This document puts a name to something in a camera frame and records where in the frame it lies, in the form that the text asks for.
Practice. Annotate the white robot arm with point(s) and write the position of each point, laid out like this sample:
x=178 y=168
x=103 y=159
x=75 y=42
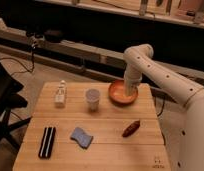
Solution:
x=185 y=92

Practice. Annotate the translucent plastic cup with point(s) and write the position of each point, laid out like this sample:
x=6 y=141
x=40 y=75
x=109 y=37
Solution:
x=92 y=97

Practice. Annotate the orange wooden bowl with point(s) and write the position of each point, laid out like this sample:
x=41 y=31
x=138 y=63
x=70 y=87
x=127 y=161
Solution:
x=116 y=92

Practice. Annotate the small white bottle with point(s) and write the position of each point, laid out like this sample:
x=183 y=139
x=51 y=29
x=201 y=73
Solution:
x=60 y=95

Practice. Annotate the dark red chili pepper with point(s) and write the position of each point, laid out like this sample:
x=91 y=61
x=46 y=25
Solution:
x=131 y=129

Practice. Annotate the blue sponge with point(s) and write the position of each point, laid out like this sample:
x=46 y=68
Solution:
x=81 y=137

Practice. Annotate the black power adapter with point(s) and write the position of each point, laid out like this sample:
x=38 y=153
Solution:
x=54 y=36

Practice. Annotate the black white striped block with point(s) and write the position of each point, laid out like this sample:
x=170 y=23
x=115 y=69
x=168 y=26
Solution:
x=47 y=143

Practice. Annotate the black office chair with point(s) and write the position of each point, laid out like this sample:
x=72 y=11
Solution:
x=10 y=99

